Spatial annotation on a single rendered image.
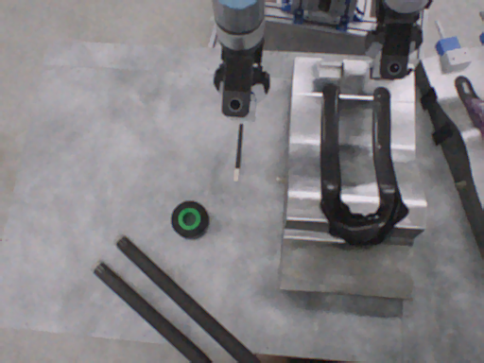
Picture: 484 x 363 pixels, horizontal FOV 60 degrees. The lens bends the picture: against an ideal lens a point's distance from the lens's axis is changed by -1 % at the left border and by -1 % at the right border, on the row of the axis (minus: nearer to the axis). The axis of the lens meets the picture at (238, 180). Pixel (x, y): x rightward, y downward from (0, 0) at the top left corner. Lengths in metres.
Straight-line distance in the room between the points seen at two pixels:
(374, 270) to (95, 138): 0.69
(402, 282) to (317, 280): 0.17
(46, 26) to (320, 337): 1.93
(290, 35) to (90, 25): 0.99
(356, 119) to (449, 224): 0.31
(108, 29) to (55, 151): 1.23
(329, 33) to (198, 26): 0.64
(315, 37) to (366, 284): 1.19
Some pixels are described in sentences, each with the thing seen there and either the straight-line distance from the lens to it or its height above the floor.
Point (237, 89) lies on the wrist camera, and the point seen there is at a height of 1.10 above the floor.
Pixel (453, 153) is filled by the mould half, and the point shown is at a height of 0.84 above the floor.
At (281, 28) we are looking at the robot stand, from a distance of 1.87.
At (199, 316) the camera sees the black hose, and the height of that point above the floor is 0.89.
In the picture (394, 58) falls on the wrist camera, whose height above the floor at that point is 1.07.
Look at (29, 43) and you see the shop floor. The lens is 2.35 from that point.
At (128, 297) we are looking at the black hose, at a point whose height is 0.85.
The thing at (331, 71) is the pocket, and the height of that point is 0.86.
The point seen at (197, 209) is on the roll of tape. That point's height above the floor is 0.84.
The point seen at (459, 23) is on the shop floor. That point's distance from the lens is 2.33.
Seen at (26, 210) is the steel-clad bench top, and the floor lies 0.80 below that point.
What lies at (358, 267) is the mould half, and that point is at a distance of 0.89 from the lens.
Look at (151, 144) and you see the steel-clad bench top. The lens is 1.02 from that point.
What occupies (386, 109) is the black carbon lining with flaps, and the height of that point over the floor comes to 0.88.
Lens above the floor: 1.73
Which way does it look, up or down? 74 degrees down
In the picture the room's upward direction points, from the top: 9 degrees counter-clockwise
